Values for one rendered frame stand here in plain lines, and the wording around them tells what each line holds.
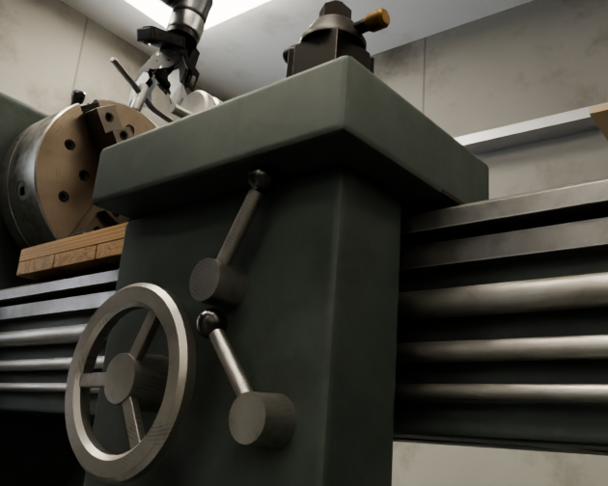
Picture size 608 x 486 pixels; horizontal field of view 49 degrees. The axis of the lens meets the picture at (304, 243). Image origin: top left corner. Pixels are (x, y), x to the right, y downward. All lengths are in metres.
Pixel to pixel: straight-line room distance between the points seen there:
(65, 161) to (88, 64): 3.69
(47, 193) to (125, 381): 0.65
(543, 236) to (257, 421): 0.24
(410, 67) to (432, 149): 4.11
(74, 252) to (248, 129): 0.45
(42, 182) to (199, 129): 0.62
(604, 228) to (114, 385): 0.38
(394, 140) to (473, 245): 0.11
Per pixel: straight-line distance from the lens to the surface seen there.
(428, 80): 4.52
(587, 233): 0.50
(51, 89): 4.63
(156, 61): 1.46
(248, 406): 0.45
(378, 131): 0.48
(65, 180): 1.17
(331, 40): 0.78
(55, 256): 0.95
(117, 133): 1.18
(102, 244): 0.85
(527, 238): 0.52
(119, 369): 0.56
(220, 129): 0.53
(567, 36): 4.25
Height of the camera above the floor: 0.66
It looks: 17 degrees up
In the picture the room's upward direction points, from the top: 5 degrees clockwise
